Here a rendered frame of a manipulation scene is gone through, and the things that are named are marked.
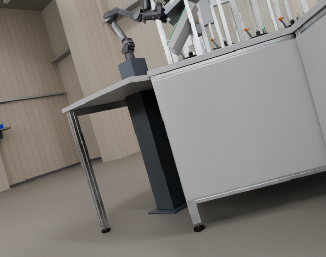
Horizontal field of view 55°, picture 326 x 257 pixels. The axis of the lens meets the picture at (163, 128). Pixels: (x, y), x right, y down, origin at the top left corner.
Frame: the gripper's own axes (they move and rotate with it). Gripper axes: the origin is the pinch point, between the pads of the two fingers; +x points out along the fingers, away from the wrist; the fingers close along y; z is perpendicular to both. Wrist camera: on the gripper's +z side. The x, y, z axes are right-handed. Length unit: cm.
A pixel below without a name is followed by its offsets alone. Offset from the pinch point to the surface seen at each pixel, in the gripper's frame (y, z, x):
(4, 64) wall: 655, 125, -613
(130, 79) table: -48, -48, -14
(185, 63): -46, -42, 14
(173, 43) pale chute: -20.3, -24.6, 5.1
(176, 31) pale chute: -21.1, -17.8, 6.9
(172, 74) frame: -44, -47, 7
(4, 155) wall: 605, -149, -586
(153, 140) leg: 2, -82, -13
